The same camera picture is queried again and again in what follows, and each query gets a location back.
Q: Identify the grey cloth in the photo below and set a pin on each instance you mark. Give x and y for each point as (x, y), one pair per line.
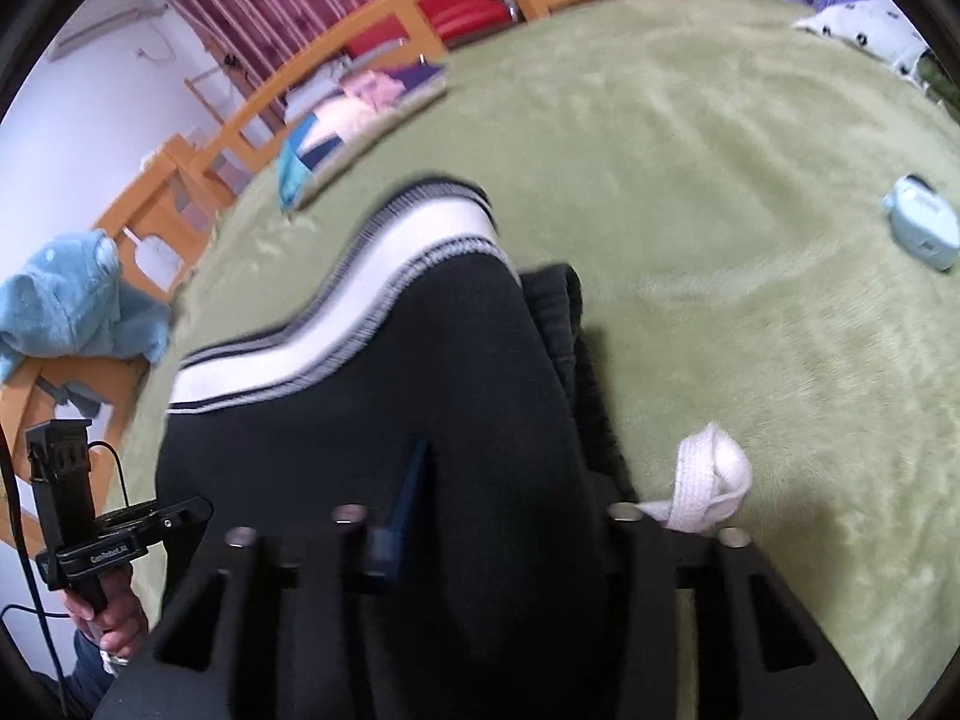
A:
(75, 394)

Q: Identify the geometric patterned pillow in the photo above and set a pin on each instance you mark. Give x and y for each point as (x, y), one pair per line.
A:
(337, 127)

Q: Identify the person's left forearm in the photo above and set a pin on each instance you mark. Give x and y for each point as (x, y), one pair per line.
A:
(82, 682)

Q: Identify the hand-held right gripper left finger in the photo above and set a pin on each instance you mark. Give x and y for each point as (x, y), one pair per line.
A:
(405, 499)

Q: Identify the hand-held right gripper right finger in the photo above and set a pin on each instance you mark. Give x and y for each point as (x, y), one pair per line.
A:
(645, 577)

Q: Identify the white flower-print pillow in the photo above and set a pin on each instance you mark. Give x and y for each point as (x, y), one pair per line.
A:
(862, 26)

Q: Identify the black pants with white stripe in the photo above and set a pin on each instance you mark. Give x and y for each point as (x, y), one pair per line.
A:
(465, 360)

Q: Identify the white wall conduit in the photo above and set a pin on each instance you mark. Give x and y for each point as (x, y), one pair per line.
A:
(105, 30)

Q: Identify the red patterned curtain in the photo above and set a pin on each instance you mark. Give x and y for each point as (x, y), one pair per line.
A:
(262, 0)

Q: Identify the green fleece blanket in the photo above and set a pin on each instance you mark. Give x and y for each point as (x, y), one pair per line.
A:
(712, 202)

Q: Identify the blue plush toy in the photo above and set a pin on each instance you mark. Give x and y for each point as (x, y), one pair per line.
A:
(67, 292)

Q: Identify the light blue case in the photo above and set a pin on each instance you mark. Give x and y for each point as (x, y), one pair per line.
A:
(922, 221)

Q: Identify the person's left hand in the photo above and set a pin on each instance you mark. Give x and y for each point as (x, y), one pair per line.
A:
(124, 626)

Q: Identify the wooden bed frame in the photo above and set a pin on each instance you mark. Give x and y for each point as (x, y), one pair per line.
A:
(262, 101)

